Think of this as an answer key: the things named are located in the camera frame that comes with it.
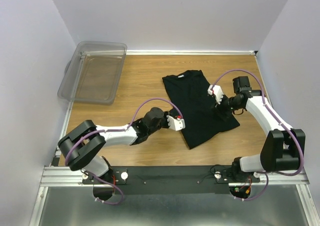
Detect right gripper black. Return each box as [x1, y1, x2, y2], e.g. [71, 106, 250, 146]
[210, 91, 243, 122]

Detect black t shirt blue logo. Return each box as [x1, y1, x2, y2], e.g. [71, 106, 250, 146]
[162, 70, 240, 149]

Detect clear plastic bin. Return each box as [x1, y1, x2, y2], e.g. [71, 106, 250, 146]
[57, 41, 127, 105]

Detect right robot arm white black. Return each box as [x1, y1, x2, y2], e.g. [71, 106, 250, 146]
[207, 76, 306, 182]

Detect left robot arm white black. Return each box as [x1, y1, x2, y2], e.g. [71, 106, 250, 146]
[57, 107, 177, 183]

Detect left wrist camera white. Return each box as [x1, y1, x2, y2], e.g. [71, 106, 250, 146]
[167, 115, 186, 131]

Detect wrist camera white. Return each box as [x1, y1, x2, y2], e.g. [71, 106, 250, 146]
[167, 115, 186, 131]
[207, 85, 225, 105]

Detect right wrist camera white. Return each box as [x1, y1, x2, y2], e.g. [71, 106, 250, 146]
[207, 85, 225, 105]

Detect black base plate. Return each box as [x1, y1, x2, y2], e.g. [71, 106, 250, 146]
[82, 164, 260, 198]

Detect aluminium frame rail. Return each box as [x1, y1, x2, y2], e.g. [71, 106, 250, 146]
[28, 53, 86, 226]

